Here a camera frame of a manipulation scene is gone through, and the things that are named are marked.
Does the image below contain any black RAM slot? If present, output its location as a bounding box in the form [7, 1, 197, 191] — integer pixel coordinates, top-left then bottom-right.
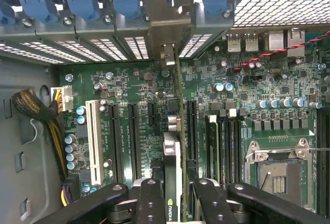
[230, 109, 242, 184]
[221, 110, 231, 184]

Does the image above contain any CPU socket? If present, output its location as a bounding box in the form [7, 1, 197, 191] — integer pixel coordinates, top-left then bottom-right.
[244, 137, 318, 210]

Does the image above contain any black power connector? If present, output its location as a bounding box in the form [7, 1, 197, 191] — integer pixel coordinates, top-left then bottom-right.
[60, 174, 81, 207]

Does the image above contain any white expansion slot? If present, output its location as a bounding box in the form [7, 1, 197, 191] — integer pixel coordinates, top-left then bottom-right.
[85, 99, 103, 186]

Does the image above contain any short black expansion slot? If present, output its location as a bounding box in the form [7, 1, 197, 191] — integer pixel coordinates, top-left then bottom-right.
[147, 102, 158, 127]

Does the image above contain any green motherboard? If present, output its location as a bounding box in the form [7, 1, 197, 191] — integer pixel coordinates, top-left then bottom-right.
[58, 28, 330, 217]

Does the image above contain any white power connector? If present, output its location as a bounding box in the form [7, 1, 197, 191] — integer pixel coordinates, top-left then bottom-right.
[51, 86, 73, 113]

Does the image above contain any perforated metal slot cover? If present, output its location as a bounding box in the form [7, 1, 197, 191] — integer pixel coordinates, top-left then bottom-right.
[124, 36, 150, 60]
[55, 40, 107, 63]
[89, 38, 129, 62]
[20, 41, 86, 64]
[179, 33, 214, 58]

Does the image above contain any silver USB port block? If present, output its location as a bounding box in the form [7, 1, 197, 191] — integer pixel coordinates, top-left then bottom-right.
[226, 33, 243, 54]
[243, 32, 259, 53]

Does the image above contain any open black PC case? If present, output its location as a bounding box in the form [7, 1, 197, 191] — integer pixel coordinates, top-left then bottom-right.
[0, 0, 330, 224]

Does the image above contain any silver video port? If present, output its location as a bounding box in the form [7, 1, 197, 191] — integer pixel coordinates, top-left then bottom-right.
[268, 31, 286, 51]

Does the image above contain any silver ethernet port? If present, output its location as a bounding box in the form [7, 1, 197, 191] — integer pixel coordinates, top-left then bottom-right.
[287, 27, 307, 58]

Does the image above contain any braided power cable bundle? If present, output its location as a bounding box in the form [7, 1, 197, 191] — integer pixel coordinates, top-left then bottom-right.
[11, 87, 70, 181]

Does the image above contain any red and black twisted wire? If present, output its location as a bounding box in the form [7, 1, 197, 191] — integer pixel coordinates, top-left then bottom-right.
[234, 30, 330, 72]

